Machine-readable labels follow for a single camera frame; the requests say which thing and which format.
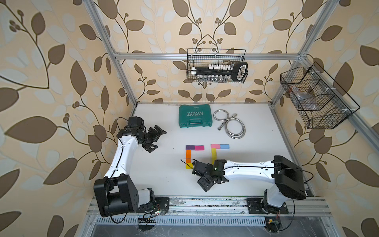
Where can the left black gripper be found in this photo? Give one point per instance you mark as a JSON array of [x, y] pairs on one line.
[[154, 135]]

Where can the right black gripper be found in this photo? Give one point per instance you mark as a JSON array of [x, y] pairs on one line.
[[203, 184]]

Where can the long yellow-green block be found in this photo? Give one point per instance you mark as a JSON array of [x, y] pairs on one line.
[[213, 155]]

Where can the orange long block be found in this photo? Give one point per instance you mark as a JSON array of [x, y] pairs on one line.
[[188, 156]]

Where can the purple block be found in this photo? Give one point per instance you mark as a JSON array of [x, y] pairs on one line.
[[191, 147]]

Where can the magenta block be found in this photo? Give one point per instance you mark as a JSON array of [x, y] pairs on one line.
[[199, 148]]

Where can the pink block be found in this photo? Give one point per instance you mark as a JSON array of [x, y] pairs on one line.
[[215, 146]]

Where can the light blue block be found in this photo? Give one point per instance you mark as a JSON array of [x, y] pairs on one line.
[[224, 146]]

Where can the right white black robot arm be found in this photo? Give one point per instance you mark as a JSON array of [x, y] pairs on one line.
[[286, 178]]

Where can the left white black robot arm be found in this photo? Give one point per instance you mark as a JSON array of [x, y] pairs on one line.
[[116, 193]]

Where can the green plastic tool case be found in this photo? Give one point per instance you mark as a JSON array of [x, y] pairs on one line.
[[195, 116]]

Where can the black white socket set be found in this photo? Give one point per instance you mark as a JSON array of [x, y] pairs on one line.
[[236, 72]]

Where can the clear plastic bag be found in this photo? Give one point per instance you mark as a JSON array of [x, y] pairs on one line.
[[304, 100]]

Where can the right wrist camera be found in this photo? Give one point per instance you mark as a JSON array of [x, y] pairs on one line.
[[202, 169]]

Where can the aluminium front rail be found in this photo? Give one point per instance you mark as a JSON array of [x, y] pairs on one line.
[[238, 206]]

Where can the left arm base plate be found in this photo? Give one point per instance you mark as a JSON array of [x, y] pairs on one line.
[[160, 206]]

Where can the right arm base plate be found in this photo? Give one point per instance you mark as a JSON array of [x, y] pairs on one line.
[[259, 206]]

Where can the centre black wire basket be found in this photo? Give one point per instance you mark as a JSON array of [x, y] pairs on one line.
[[202, 57]]

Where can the black wire basket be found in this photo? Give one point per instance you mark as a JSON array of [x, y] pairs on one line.
[[333, 100], [202, 57]]

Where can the right black wire basket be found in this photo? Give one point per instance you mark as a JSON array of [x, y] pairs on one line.
[[333, 100]]

